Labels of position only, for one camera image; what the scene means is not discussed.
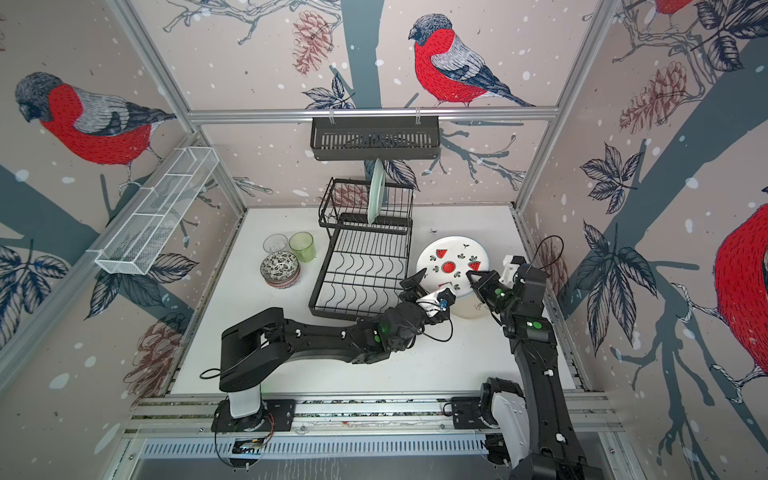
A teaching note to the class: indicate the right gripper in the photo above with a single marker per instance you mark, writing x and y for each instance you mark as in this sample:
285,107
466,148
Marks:
485,287

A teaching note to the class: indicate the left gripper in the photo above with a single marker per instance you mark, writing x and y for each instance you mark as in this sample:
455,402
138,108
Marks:
414,292

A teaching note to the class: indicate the cream plate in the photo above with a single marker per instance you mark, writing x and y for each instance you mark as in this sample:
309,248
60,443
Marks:
469,307

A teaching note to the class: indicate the white plate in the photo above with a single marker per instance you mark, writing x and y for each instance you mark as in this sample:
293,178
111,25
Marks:
447,260

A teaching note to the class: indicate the green plate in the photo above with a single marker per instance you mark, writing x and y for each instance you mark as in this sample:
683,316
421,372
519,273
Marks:
376,192

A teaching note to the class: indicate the green glass tumbler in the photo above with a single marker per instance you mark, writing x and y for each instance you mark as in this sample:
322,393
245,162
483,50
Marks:
303,247

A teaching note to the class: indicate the pink floral bowl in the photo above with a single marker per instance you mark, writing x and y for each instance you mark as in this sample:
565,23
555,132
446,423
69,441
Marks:
279,266

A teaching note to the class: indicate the clear glass tumbler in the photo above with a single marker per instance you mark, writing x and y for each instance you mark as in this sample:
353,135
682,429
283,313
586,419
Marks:
275,243

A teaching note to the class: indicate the blue zigzag patterned bowl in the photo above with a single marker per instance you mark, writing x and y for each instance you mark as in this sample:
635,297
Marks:
281,286

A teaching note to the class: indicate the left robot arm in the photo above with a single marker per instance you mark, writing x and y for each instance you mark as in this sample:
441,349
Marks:
254,348

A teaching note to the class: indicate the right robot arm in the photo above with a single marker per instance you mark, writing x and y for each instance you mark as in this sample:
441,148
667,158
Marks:
532,416

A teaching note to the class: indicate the black two-tier dish rack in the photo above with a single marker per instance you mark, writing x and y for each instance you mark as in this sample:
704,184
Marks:
365,261

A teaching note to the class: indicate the aluminium top crossbar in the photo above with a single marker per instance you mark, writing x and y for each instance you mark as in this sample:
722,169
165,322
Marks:
270,116

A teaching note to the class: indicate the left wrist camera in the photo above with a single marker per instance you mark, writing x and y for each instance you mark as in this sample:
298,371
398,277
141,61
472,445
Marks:
437,302

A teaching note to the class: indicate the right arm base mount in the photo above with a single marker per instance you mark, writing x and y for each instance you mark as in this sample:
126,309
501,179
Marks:
473,413

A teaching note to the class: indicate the black hanging wire shelf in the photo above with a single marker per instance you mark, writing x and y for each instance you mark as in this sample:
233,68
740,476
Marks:
372,138

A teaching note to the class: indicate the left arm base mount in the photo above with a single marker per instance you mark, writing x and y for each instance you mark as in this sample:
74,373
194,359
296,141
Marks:
272,416

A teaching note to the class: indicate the aluminium front rail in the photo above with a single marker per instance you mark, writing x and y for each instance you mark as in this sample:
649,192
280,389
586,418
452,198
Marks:
343,414

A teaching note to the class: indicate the white mesh wall basket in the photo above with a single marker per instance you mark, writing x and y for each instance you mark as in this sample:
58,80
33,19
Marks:
142,237

